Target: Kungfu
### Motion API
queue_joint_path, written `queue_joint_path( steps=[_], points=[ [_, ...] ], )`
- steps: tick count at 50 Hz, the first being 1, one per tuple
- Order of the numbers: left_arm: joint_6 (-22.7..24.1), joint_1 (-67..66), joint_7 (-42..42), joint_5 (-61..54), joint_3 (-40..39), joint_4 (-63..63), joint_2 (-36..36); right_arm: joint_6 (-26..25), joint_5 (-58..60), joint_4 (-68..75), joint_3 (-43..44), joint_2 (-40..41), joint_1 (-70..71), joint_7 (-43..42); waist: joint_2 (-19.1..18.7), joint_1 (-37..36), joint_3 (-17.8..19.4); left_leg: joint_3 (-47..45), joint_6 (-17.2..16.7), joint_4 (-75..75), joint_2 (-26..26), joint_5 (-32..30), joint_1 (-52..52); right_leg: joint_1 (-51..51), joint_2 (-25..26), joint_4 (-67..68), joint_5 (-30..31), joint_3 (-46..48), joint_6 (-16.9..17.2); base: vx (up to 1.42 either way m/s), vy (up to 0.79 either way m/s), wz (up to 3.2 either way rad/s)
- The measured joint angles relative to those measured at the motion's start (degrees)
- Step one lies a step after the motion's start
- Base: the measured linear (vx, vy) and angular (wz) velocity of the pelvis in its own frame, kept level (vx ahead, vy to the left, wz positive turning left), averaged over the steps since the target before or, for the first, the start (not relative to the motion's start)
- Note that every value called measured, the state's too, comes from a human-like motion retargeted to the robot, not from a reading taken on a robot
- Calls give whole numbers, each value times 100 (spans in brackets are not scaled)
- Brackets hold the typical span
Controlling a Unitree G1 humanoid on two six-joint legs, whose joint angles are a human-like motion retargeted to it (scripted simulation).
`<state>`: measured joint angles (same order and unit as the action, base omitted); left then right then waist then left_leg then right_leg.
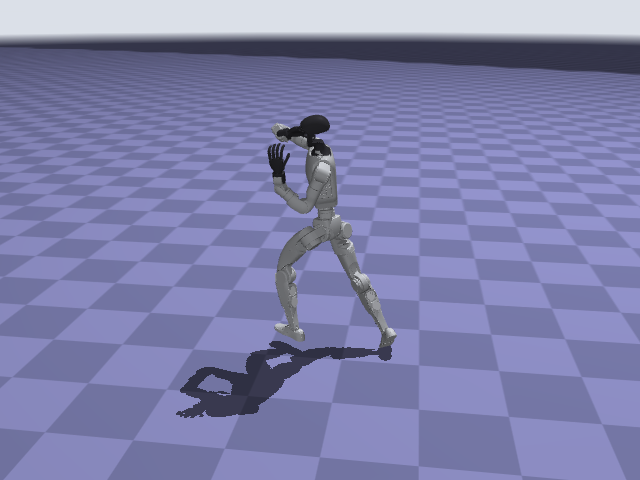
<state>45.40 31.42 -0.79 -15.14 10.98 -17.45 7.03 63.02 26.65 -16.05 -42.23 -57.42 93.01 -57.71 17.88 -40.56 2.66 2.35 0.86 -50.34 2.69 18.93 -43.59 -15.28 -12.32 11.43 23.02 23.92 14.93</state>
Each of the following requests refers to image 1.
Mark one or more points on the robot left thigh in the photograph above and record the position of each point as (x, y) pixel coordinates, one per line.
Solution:
(306, 239)

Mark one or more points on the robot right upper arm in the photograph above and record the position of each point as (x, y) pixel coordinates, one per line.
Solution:
(300, 141)

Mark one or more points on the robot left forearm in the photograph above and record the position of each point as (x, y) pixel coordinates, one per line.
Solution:
(289, 196)

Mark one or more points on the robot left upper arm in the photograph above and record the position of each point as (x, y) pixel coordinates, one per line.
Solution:
(321, 174)

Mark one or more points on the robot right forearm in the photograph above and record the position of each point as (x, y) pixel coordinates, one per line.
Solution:
(278, 127)

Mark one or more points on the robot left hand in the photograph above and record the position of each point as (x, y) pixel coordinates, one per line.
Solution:
(277, 164)

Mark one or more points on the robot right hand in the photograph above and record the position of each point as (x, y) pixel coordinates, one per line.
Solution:
(293, 132)

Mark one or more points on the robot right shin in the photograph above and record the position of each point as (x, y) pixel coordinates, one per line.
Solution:
(371, 303)

